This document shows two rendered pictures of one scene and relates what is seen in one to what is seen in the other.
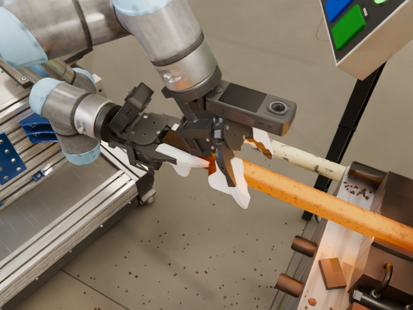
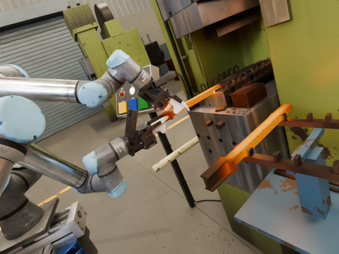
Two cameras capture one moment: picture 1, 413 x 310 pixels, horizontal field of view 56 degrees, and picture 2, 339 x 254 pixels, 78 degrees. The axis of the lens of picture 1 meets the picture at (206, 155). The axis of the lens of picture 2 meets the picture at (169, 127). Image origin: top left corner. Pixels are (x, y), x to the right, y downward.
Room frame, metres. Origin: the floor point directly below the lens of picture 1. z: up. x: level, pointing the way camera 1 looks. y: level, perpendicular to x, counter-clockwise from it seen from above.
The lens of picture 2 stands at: (-0.13, 0.66, 1.25)
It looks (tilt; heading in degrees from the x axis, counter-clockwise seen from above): 19 degrees down; 308
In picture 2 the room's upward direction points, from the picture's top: 23 degrees counter-clockwise
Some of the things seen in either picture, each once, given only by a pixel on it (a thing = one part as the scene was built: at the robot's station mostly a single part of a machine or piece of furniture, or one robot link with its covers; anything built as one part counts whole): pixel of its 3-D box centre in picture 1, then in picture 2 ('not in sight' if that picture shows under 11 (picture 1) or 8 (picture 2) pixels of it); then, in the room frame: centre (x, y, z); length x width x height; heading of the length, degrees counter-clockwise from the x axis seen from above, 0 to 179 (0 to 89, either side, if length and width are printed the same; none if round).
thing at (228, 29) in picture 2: not in sight; (232, 23); (0.15, -0.47, 1.24); 0.30 x 0.07 x 0.06; 63
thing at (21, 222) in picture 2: not in sight; (18, 215); (0.91, 0.48, 0.87); 0.15 x 0.15 x 0.10
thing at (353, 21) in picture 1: (349, 28); (144, 102); (0.72, -0.31, 1.01); 0.07 x 0.05 x 0.07; 178
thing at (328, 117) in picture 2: not in sight; (304, 135); (-0.10, 0.09, 0.92); 0.23 x 0.06 x 0.02; 69
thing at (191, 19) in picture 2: not in sight; (218, 10); (0.19, -0.45, 1.32); 0.42 x 0.20 x 0.10; 63
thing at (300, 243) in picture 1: (303, 246); (208, 123); (0.29, -0.17, 0.87); 0.04 x 0.03 x 0.03; 63
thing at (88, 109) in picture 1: (97, 119); (119, 147); (0.48, 0.20, 0.99); 0.08 x 0.05 x 0.08; 153
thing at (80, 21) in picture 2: not in sight; (123, 58); (4.02, -3.96, 1.45); 2.20 x 1.23 x 2.90; 62
